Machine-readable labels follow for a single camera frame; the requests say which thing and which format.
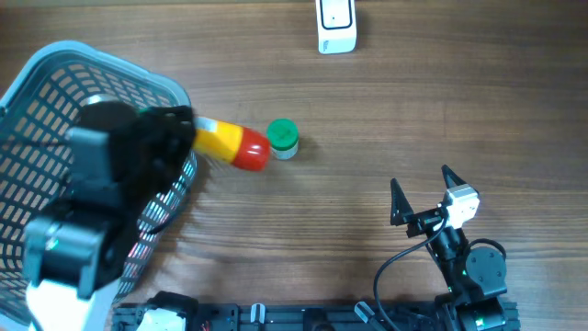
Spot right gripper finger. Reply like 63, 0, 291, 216
441, 165, 479, 194
390, 178, 413, 226

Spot red sauce bottle yellow label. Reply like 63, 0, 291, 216
193, 117, 271, 172

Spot green lid jar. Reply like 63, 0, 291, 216
266, 119, 300, 160

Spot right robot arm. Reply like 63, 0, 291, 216
390, 165, 508, 330

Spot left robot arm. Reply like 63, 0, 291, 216
24, 97, 196, 330

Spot white barcode scanner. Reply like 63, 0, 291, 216
315, 0, 357, 55

